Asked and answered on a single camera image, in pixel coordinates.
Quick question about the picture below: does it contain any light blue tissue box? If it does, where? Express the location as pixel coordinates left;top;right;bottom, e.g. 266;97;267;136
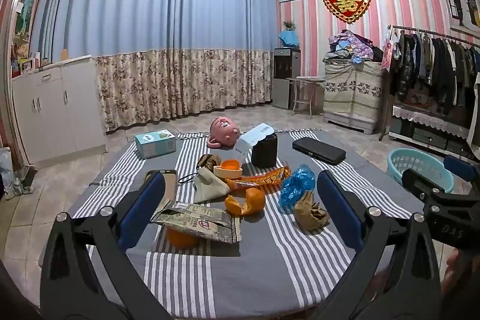
134;130;177;159

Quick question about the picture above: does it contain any brown crumpled wrapper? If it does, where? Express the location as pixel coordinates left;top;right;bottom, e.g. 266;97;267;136
197;154;224;171

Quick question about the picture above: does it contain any row of hanging clothes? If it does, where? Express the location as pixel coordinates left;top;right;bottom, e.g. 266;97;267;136
390;31;480;118

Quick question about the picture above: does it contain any cloth covered cabinet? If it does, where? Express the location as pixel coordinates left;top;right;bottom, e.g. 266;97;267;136
323;59;383;134

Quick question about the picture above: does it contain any pink toy pig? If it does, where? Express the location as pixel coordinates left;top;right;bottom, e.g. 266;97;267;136
207;116;241;149

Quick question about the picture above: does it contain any blue and floral curtain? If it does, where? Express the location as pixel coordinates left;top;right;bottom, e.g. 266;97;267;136
30;0;276;133

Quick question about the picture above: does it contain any beige cloth pouch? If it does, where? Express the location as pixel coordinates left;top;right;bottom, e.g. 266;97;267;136
179;167;230;204

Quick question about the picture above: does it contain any pink hanging packet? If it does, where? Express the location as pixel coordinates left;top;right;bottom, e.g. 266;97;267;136
382;25;399;72

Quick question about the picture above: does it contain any pile of clothes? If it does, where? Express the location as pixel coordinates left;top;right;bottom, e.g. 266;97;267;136
324;31;385;65

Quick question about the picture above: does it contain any white cloth covered board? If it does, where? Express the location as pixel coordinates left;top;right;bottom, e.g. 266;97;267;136
470;73;480;141

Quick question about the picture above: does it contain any low cabinet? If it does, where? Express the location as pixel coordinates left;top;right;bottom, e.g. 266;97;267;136
388;103;480;159

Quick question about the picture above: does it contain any white cabinet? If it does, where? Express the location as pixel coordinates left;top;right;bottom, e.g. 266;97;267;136
11;55;107;167

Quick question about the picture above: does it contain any orange fruit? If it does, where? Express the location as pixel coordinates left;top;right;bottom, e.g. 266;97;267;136
166;226;199;249

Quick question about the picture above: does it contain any person's right hand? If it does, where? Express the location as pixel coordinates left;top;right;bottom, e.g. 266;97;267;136
440;247;480;306

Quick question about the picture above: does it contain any white and blue paper packet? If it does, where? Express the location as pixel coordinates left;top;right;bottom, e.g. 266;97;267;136
233;123;275;159

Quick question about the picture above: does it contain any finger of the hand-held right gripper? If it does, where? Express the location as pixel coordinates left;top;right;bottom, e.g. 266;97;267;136
443;155;480;183
401;168;447;201

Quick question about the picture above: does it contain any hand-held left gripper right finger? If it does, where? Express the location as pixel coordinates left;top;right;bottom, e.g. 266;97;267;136
317;170;443;320

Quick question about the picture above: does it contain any white lace cloth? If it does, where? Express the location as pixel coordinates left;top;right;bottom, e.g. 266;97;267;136
392;103;473;139

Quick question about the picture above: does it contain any black flat case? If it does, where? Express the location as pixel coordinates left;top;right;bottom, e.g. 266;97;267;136
292;137;346;166

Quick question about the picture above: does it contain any beige bowl with orange lid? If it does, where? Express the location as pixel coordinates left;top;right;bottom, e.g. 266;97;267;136
213;160;244;180

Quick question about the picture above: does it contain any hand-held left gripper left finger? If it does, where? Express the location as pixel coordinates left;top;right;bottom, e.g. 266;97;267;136
39;172;177;320

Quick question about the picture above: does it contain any green wall poster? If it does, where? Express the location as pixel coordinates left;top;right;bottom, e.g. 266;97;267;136
15;0;38;36

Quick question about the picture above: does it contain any metal clothes rack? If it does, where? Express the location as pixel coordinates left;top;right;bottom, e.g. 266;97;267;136
380;24;480;141

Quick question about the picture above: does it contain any grey plastic bag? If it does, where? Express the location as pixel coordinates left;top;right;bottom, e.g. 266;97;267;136
0;147;27;201

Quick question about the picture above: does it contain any brown paper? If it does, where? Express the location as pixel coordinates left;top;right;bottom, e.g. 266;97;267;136
293;190;331;232

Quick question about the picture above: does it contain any grey water dispenser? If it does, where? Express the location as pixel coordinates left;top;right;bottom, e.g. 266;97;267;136
272;47;301;109

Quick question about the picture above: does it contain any blue plastic bag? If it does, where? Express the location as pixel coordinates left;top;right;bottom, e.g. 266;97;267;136
278;164;316;214

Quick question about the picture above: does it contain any orange peel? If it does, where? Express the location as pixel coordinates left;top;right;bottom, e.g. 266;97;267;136
224;187;266;216

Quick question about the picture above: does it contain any orange snack wrapper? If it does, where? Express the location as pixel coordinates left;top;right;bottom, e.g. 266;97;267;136
225;166;292;190

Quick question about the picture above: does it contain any grey striped bed sheet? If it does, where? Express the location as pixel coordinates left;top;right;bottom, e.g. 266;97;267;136
65;130;424;320

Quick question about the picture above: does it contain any green snack packet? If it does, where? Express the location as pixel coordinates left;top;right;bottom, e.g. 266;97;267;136
150;200;242;244

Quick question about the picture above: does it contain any teal plastic basket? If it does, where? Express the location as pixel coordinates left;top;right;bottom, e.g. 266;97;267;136
387;148;455;194

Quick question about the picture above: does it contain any black ribbed cup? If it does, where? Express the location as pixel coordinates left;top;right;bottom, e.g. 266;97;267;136
251;134;279;168

